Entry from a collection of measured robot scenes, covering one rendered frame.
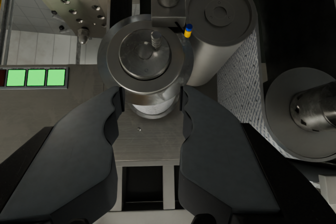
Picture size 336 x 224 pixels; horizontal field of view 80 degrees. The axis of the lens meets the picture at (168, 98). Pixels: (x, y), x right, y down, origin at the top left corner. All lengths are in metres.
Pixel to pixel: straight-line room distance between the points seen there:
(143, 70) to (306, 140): 0.26
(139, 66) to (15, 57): 2.98
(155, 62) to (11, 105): 0.56
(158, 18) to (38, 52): 2.91
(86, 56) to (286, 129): 2.85
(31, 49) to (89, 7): 2.62
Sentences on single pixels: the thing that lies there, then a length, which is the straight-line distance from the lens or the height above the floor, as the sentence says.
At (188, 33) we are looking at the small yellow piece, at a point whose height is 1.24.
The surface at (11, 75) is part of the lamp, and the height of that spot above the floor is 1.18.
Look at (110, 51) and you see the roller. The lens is 0.32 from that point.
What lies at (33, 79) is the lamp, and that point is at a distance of 0.75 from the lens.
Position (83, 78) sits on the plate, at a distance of 0.69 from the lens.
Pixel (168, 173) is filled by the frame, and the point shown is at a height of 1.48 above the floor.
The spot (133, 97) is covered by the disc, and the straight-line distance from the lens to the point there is 0.30.
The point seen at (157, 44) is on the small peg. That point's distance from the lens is 0.29.
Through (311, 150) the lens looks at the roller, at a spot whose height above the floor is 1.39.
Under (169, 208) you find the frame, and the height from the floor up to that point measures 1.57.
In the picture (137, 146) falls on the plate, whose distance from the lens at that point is 0.62.
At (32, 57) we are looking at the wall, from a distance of 3.17.
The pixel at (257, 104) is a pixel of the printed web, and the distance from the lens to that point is 0.35.
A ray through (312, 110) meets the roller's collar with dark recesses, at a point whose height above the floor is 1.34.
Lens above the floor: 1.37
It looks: 10 degrees down
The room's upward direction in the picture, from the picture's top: 179 degrees clockwise
